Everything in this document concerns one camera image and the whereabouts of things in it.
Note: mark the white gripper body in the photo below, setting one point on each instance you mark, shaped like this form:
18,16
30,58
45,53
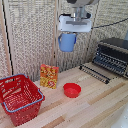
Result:
75,23

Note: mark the blue plastic cup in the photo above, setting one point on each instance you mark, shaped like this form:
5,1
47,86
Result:
67,42

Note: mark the black toaster oven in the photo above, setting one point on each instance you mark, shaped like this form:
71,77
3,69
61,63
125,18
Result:
112,55

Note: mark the black oven rack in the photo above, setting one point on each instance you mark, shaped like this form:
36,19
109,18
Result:
95,73

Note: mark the red and yellow snack box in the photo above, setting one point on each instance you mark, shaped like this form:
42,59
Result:
48,76

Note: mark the red plastic bowl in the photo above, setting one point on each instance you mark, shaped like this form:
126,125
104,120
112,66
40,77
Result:
72,90

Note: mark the red shopping basket blue rim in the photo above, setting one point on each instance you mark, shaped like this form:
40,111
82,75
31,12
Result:
20,98

